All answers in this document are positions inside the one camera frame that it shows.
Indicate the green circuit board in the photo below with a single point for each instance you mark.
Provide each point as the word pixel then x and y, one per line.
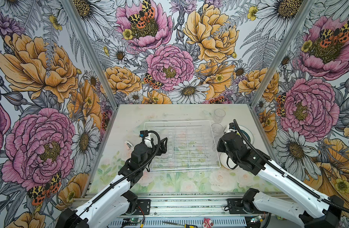
pixel 131 221

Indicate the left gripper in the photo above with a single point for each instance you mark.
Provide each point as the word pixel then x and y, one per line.
pixel 163 147

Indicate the white wire dish rack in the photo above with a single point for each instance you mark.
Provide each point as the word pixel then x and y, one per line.
pixel 190 146

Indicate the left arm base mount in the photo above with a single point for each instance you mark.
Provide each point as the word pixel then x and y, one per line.
pixel 141 207

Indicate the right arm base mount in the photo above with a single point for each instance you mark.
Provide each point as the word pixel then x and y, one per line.
pixel 237 206

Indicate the pink white small object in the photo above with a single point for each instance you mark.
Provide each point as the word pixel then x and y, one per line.
pixel 207 223

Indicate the green red rimmed plate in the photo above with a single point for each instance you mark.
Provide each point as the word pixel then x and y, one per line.
pixel 247 133

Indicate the yellow handled screwdriver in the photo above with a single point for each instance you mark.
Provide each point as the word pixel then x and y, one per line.
pixel 181 225

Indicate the orange bowl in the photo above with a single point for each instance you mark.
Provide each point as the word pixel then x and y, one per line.
pixel 227 162

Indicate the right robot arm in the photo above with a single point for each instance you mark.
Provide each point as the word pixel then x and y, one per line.
pixel 309 208

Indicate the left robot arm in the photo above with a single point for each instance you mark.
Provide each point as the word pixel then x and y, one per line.
pixel 117 198

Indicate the small pink metal clip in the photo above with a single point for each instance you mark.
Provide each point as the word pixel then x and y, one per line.
pixel 128 144

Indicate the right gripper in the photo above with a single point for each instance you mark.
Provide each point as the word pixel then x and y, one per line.
pixel 220 145

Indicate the clear glass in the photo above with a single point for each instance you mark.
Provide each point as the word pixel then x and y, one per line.
pixel 217 130
pixel 218 115

